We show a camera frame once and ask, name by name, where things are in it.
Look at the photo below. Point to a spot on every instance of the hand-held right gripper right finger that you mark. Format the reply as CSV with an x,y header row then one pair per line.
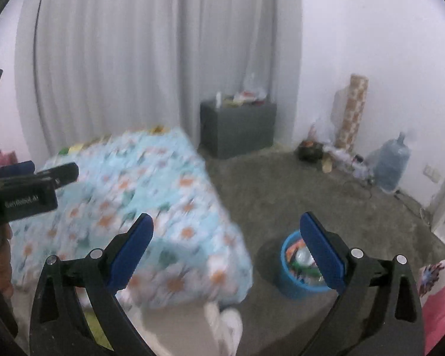
x,y
324,252

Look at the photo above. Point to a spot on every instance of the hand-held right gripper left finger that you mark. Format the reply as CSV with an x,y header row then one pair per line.
x,y
131,252

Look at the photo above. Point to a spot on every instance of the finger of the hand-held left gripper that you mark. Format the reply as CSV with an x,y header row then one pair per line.
x,y
57,174
13,168

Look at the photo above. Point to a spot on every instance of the clear plastic bottle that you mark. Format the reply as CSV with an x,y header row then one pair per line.
x,y
306,257

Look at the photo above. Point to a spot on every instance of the blue plastic bin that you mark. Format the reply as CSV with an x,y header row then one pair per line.
x,y
293,282

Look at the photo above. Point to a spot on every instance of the person's left hand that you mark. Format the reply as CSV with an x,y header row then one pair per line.
x,y
2,267

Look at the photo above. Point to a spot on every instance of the red bag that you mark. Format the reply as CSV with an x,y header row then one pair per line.
x,y
3,157

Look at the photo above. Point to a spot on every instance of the blue floral printed cloth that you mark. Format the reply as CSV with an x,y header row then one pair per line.
x,y
141,207

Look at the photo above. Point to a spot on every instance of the pile of small floor items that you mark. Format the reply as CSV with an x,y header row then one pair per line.
x,y
346,163

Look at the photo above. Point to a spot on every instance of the dark bag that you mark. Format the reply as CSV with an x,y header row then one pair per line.
x,y
310,150

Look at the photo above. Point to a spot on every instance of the large blue water bottle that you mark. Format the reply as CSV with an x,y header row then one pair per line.
x,y
392,163

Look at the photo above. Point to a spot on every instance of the white crumpled cloth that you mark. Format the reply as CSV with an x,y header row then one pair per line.
x,y
228,328

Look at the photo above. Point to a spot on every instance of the patterned paper roll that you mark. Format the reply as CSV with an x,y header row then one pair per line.
x,y
352,111

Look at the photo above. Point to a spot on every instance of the grey cabinet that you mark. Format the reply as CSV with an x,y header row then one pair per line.
x,y
237,129

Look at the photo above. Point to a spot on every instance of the white curtain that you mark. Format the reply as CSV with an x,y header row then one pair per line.
x,y
163,55

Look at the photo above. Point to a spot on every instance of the clutter on grey cabinet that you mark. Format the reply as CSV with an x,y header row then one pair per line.
x,y
244,94

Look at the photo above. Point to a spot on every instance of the white wall socket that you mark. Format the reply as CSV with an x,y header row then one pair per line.
x,y
431,172

